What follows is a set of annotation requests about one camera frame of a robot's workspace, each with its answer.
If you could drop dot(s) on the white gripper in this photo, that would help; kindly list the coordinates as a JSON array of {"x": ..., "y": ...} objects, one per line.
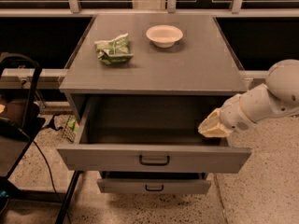
[{"x": 234, "y": 115}]

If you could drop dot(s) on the grey top drawer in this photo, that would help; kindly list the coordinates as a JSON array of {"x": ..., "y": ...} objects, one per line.
[{"x": 144, "y": 133}]

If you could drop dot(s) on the grey drawer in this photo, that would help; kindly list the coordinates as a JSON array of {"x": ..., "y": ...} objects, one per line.
[
  {"x": 144, "y": 133},
  {"x": 153, "y": 183}
]

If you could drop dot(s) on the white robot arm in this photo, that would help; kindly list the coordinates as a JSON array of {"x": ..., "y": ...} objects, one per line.
[{"x": 278, "y": 97}]

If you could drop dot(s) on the grey drawer cabinet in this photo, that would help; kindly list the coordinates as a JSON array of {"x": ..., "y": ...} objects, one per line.
[{"x": 199, "y": 64}]

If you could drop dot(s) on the grey bottom drawer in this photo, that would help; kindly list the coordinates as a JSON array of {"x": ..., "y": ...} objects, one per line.
[{"x": 153, "y": 183}]

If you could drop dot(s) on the white bowl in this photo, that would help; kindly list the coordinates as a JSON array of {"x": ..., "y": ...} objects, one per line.
[{"x": 164, "y": 36}]

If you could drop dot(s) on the green crumpled snack bag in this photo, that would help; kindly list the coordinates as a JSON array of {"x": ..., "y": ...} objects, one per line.
[{"x": 113, "y": 51}]

